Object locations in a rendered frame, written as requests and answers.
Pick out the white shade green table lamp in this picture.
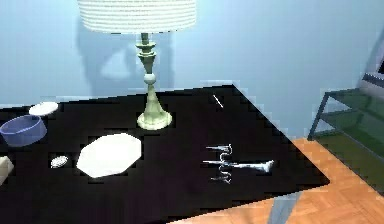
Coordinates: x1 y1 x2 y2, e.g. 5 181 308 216
76 0 198 131

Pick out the large white plate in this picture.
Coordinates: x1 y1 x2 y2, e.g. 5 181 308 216
75 132 143 179

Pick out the small white plate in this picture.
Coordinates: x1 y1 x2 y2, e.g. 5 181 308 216
28 101 60 117

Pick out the blue bowl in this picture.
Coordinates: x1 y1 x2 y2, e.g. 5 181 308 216
0 114 48 148

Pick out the black table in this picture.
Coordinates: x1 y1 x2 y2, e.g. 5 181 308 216
0 83 331 224

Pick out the thin white stick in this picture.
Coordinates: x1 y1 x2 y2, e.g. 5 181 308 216
212 94 225 109

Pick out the small white oval object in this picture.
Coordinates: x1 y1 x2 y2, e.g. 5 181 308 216
50 155 69 169

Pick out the green glass shelf unit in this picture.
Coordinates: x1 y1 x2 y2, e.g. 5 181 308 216
306 87 384 196

